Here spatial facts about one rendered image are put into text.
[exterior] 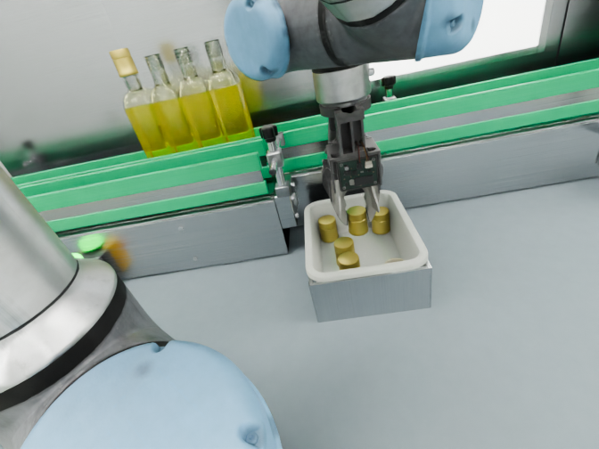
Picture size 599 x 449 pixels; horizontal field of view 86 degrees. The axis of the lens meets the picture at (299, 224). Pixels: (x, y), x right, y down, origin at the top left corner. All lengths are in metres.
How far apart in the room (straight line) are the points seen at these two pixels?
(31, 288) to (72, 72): 0.78
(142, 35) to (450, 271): 0.77
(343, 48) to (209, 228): 0.43
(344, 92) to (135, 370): 0.37
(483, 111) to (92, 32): 0.84
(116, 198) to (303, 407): 0.49
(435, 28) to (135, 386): 0.29
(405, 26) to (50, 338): 0.30
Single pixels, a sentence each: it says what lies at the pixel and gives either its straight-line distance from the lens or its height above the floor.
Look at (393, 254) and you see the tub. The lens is 0.58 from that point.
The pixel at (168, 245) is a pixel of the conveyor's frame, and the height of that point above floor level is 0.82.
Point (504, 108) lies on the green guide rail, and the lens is 0.75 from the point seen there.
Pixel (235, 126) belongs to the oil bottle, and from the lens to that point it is 0.67.
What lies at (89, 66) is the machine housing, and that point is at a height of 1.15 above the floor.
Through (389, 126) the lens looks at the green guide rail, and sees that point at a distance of 0.67.
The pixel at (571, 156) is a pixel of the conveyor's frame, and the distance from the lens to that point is 0.84.
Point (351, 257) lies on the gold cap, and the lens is 0.51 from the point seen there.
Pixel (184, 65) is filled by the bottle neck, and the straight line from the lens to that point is 0.69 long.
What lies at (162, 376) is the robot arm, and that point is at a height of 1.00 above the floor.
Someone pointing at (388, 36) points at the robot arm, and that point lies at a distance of 0.28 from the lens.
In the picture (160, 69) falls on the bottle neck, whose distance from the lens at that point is 0.71.
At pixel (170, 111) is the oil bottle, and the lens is 0.70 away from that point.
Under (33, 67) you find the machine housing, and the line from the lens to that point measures 1.03.
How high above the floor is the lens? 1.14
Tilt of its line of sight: 32 degrees down
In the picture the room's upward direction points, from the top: 13 degrees counter-clockwise
